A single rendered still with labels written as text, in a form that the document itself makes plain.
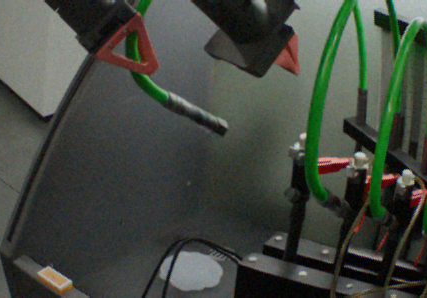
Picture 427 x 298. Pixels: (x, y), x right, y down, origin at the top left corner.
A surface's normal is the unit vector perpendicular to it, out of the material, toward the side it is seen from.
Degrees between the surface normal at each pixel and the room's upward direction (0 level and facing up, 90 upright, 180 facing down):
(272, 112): 90
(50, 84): 90
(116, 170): 90
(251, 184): 90
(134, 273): 0
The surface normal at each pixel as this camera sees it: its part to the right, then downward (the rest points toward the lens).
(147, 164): 0.83, 0.27
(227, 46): -0.50, -0.45
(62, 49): 0.63, 0.36
